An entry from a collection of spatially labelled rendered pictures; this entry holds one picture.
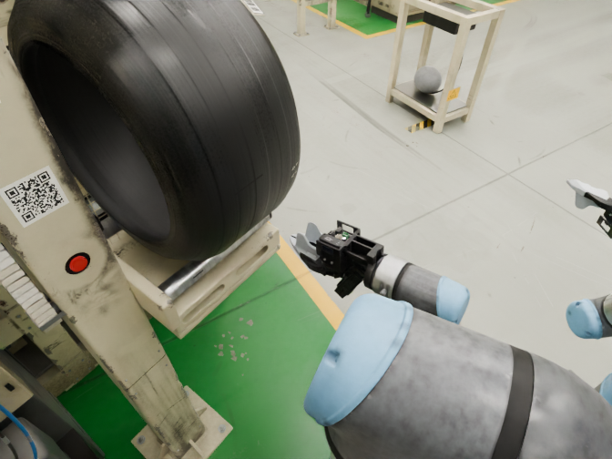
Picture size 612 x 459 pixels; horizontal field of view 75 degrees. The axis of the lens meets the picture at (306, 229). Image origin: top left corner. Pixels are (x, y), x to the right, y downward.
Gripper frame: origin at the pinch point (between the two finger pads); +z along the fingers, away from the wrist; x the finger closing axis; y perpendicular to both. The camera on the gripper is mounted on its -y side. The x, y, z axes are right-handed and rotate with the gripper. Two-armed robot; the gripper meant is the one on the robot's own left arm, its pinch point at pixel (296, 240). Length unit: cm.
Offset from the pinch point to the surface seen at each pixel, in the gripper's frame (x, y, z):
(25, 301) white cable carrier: 42.3, 7.2, 24.7
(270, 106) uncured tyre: -1.5, 28.8, 2.4
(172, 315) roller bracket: 25.0, -8.2, 14.2
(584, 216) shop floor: -191, -107, -49
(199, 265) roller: 13.0, -6.2, 18.6
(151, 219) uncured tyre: 10.3, -3.7, 39.6
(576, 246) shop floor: -163, -107, -51
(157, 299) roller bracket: 25.6, -3.5, 16.0
